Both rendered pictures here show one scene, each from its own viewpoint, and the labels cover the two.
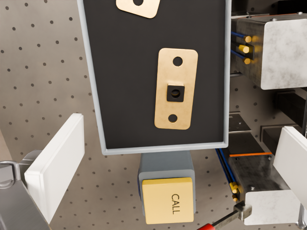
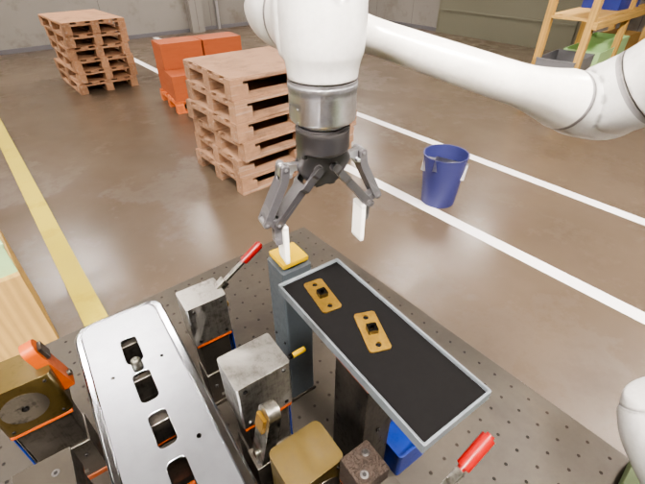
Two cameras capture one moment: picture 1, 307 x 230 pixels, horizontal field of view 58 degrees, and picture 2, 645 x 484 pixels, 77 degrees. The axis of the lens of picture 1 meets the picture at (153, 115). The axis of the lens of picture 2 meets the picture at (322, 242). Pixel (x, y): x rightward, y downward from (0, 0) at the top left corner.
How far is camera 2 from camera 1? 0.53 m
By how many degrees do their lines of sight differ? 36
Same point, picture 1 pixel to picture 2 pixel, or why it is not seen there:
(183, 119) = (309, 286)
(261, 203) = (209, 292)
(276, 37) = (277, 358)
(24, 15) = not seen: hidden behind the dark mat
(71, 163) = (355, 221)
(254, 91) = not seen: hidden behind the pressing
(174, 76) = (326, 299)
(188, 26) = (335, 320)
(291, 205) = (187, 300)
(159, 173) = (299, 267)
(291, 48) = (264, 358)
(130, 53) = (353, 299)
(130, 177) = not seen: hidden behind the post
